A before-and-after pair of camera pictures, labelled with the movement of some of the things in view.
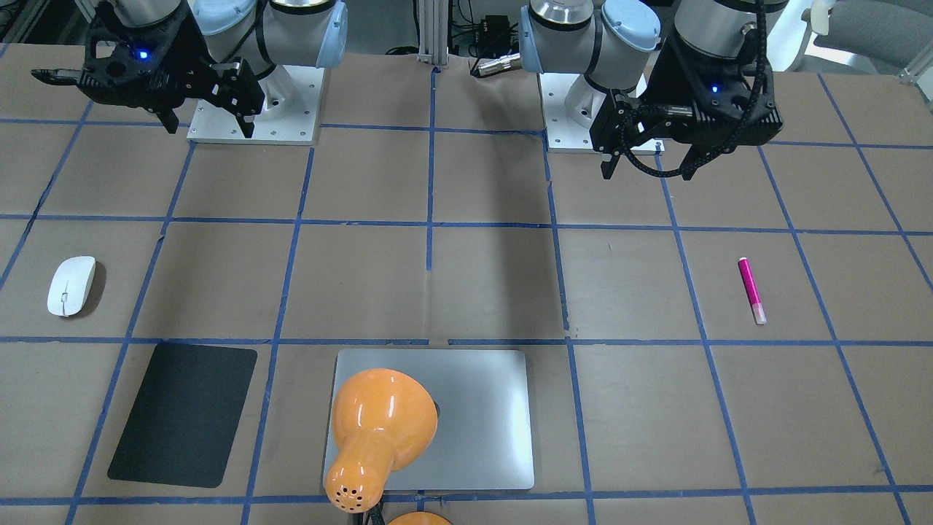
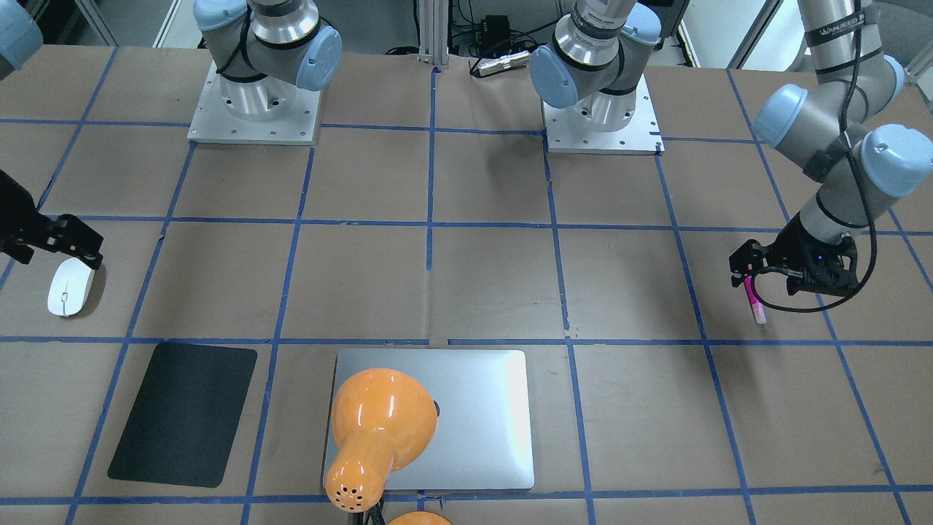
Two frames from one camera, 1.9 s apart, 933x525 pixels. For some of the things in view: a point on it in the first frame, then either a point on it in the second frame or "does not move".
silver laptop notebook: x=482 y=439 does not move
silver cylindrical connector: x=509 y=62 does not move
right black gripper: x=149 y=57 → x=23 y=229
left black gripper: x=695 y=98 → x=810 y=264
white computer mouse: x=70 y=285 does not move
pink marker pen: x=750 y=289 does not move
